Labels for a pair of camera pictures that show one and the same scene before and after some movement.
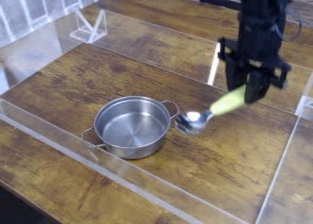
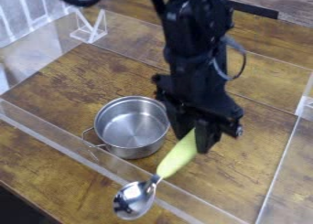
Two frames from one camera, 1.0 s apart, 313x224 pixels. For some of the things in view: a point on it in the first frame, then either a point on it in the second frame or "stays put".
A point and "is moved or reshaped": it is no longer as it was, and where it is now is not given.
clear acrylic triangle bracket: [90, 32] stays put
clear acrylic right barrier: [289, 202] stays put
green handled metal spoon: [192, 122] is moved or reshaped
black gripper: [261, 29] -> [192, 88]
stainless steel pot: [132, 126] stays put
